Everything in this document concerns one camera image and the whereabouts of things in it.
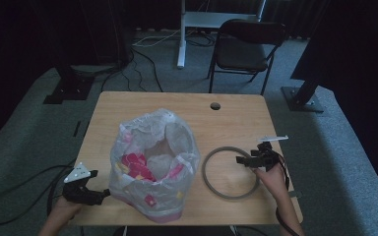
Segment left hand-held gripper cable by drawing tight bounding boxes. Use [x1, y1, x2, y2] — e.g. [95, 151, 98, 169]
[0, 158, 77, 227]

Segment right hand-held gripper cable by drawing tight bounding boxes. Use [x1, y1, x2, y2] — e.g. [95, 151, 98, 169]
[274, 151, 301, 236]

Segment white floor cable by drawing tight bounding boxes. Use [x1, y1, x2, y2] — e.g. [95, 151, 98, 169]
[132, 29, 182, 47]

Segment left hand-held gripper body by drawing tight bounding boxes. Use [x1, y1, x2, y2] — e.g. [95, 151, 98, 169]
[62, 162, 104, 207]

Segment black folding chair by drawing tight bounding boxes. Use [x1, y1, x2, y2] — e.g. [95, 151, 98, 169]
[208, 19, 287, 96]

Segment white desk frame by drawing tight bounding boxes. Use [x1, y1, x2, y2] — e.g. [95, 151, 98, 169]
[176, 0, 267, 70]

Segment black floor cable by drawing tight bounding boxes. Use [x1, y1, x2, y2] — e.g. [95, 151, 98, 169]
[124, 48, 164, 92]
[100, 48, 136, 92]

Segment grey plastic bin ring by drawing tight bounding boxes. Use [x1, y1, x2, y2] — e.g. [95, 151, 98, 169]
[201, 146, 261, 201]

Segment person's right hand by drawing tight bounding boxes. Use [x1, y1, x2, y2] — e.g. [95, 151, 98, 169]
[255, 164, 290, 202]

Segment translucent pink-edged trash bag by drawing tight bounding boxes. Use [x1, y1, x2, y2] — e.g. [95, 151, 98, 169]
[108, 108, 201, 224]

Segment person's left hand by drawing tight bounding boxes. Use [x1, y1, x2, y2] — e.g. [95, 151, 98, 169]
[50, 196, 84, 225]

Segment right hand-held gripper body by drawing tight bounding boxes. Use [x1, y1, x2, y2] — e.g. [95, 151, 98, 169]
[251, 135, 289, 172]

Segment black stand with base plate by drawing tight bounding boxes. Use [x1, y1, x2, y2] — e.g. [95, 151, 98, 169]
[42, 63, 95, 105]
[281, 77, 325, 114]

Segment hand-held gripper cable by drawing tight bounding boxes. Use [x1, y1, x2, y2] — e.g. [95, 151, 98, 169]
[274, 151, 301, 236]
[0, 158, 77, 227]

